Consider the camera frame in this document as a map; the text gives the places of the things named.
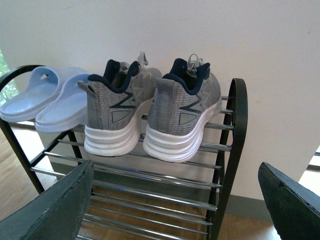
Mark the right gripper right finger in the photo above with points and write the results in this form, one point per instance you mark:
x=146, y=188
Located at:
x=294, y=209

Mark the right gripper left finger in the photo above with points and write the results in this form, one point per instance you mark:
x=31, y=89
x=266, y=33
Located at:
x=57, y=213

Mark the light blue slipper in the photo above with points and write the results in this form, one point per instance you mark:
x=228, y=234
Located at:
x=68, y=110
x=44, y=86

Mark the grey sneaker with navy lining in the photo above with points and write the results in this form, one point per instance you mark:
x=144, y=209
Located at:
x=116, y=102

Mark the black metal shoe rack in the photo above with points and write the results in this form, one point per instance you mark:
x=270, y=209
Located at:
x=137, y=195

